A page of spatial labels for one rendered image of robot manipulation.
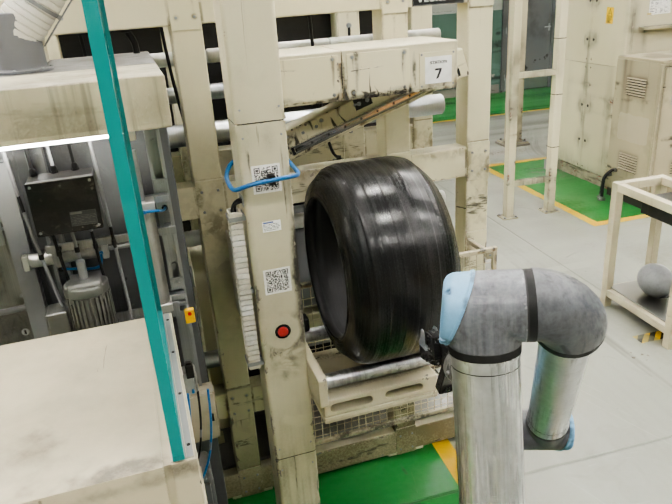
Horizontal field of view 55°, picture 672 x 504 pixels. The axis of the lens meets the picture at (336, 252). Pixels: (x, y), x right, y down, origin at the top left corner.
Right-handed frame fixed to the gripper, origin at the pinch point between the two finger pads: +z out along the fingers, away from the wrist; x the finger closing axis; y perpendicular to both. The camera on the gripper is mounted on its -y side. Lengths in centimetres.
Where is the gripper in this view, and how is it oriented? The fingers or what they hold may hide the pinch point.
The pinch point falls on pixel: (424, 341)
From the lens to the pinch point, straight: 178.2
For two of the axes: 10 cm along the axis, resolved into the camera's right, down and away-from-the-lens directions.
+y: -1.0, -9.6, -2.7
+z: -2.9, -2.3, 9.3
